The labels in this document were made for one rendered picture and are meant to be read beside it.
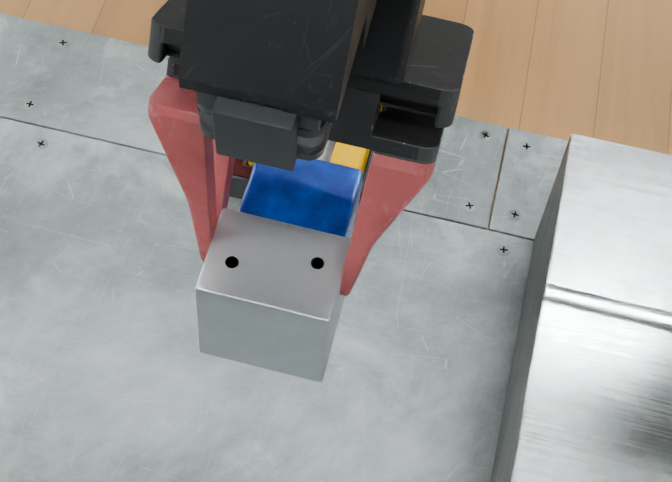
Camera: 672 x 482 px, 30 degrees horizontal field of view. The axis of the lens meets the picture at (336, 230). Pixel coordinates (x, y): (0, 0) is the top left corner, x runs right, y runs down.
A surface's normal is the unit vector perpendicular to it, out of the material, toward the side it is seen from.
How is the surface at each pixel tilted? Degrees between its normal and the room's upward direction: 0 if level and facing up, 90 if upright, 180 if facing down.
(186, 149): 84
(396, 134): 27
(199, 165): 84
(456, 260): 0
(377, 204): 84
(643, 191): 0
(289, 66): 63
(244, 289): 3
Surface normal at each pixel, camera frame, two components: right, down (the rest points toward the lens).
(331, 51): -0.17, 0.47
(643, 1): 0.06, -0.55
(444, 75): 0.17, -0.85
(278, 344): -0.24, 0.83
